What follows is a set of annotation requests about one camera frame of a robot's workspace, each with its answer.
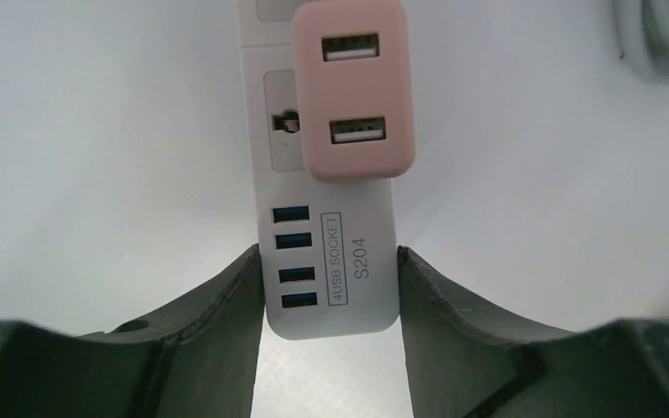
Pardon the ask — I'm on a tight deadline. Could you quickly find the pink plug adapter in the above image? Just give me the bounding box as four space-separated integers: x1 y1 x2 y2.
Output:
291 1 416 183

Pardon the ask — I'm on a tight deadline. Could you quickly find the white power strip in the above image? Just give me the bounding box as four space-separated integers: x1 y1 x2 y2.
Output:
237 1 400 340

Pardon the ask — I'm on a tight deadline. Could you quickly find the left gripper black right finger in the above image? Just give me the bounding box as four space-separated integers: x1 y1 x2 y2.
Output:
398 247 669 417

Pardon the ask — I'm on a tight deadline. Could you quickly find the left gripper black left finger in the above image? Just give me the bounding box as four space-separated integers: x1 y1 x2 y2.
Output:
0 246 264 417

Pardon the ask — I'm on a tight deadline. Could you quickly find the grey coiled cable left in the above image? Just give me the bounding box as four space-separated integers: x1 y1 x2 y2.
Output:
611 0 669 88

